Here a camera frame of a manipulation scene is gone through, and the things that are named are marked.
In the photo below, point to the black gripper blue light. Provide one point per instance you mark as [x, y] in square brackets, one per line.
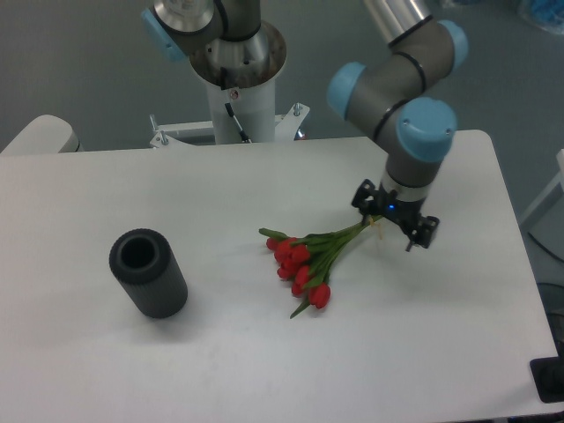
[371, 201]

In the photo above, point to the red tulip bouquet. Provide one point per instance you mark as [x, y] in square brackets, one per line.
[306, 262]

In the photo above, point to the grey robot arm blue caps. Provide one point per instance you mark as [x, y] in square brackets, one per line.
[387, 103]

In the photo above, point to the black device at table edge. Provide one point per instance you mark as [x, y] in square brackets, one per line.
[548, 377]

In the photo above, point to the blue plastic bag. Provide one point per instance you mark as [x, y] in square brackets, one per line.
[544, 14]

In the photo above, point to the black ribbed cylindrical vase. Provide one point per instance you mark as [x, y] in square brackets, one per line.
[143, 263]

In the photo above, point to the white rounded chair back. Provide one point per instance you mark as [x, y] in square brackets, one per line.
[46, 134]

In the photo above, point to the white metal pedestal base frame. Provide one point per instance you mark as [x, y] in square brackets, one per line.
[287, 128]

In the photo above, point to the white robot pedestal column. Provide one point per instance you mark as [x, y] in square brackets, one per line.
[239, 78]

